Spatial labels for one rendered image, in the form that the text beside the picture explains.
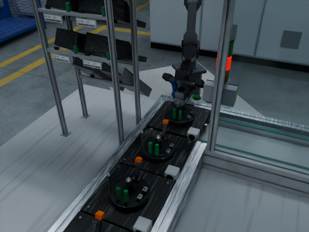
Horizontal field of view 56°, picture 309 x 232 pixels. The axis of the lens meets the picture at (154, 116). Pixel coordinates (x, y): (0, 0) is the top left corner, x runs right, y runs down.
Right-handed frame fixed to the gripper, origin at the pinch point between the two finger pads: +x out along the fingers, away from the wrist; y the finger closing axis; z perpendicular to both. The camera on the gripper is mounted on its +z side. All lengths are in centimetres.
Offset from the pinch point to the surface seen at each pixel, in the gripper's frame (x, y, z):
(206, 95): 2.0, 14.3, 15.0
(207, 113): 5.3, 11.1, -15.7
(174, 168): 30.9, 10.1, 17.8
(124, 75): -0.4, -23.3, 10.3
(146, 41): -122, -170, -318
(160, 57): -88, -123, -277
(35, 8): -14, -52, 39
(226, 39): -14.1, 19.4, 32.6
